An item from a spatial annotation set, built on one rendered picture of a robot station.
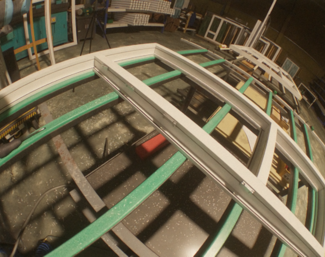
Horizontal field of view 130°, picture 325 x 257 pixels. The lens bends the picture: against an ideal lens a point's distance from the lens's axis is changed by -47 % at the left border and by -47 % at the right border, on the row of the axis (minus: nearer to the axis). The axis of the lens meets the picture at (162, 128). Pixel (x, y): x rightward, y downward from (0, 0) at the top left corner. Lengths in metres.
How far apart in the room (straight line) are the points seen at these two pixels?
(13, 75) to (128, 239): 1.82
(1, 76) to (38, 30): 2.69
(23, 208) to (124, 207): 1.30
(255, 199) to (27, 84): 0.91
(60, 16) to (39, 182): 3.77
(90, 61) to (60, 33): 3.67
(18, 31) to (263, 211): 4.51
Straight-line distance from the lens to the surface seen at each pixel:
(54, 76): 0.71
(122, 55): 0.84
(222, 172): 0.42
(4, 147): 0.52
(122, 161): 0.69
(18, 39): 4.26
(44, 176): 1.49
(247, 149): 1.00
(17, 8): 1.35
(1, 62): 1.68
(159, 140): 0.73
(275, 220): 0.53
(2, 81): 1.79
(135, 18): 4.76
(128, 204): 0.35
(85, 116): 0.53
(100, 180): 0.66
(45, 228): 1.40
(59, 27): 4.34
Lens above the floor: 1.21
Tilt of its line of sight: 48 degrees down
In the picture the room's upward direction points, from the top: 19 degrees clockwise
